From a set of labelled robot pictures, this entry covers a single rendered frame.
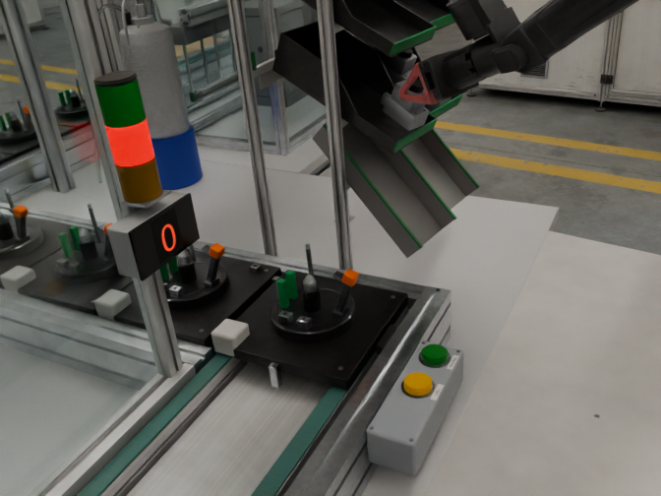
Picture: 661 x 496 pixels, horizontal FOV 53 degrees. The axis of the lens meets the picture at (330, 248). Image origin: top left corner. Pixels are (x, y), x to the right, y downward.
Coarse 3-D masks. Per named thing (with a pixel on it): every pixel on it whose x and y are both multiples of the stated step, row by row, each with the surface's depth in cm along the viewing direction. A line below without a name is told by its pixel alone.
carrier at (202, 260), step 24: (168, 264) 122; (192, 264) 117; (240, 264) 127; (168, 288) 117; (192, 288) 117; (216, 288) 116; (240, 288) 119; (264, 288) 120; (192, 312) 114; (216, 312) 113; (240, 312) 115; (192, 336) 108
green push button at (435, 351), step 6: (426, 348) 100; (432, 348) 100; (438, 348) 99; (444, 348) 99; (426, 354) 98; (432, 354) 98; (438, 354) 98; (444, 354) 98; (426, 360) 98; (432, 360) 97; (438, 360) 97; (444, 360) 98
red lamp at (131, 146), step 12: (144, 120) 81; (108, 132) 80; (120, 132) 79; (132, 132) 80; (144, 132) 81; (120, 144) 80; (132, 144) 80; (144, 144) 81; (120, 156) 81; (132, 156) 81; (144, 156) 82
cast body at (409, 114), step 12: (396, 84) 109; (420, 84) 109; (384, 96) 114; (396, 96) 110; (384, 108) 113; (396, 108) 111; (408, 108) 109; (420, 108) 111; (396, 120) 112; (408, 120) 110; (420, 120) 112
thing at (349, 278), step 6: (348, 270) 102; (336, 276) 102; (342, 276) 102; (348, 276) 101; (354, 276) 101; (348, 282) 101; (354, 282) 101; (342, 288) 103; (348, 288) 102; (342, 294) 103; (348, 294) 104; (342, 300) 104; (336, 306) 105; (342, 306) 104
